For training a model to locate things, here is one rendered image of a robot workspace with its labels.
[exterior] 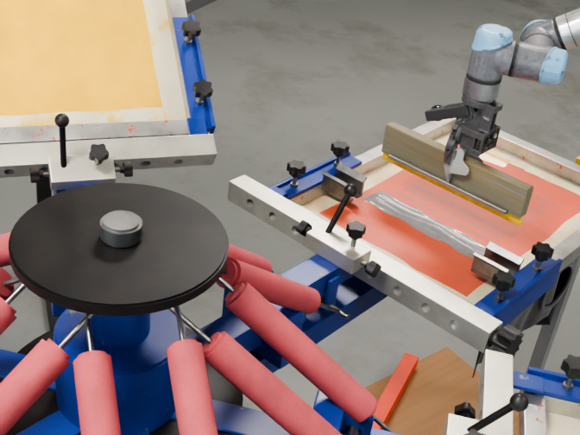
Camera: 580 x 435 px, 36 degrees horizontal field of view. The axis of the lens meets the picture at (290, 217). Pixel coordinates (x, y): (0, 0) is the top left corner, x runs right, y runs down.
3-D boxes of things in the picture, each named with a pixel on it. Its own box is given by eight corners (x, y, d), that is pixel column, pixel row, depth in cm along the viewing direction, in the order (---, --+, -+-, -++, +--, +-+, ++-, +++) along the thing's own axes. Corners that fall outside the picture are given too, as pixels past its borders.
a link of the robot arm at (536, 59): (569, 38, 187) (516, 28, 189) (570, 57, 178) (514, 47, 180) (558, 72, 192) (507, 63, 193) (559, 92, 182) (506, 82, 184)
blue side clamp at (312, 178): (343, 173, 228) (347, 150, 224) (358, 182, 225) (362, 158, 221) (263, 213, 208) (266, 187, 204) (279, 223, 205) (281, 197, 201)
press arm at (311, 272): (331, 262, 185) (334, 242, 182) (353, 276, 182) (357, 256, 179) (274, 295, 174) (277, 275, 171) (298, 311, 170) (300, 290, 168)
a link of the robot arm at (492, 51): (517, 39, 179) (475, 31, 180) (504, 89, 185) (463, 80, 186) (518, 26, 185) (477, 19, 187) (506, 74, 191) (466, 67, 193)
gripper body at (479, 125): (477, 160, 192) (489, 110, 186) (444, 144, 197) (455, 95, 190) (495, 149, 197) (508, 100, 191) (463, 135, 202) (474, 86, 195)
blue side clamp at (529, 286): (534, 274, 199) (542, 249, 195) (554, 285, 196) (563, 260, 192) (462, 331, 179) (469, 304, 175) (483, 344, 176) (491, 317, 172)
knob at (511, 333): (492, 340, 171) (501, 310, 167) (518, 356, 168) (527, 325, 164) (471, 357, 166) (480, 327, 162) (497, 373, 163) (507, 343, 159)
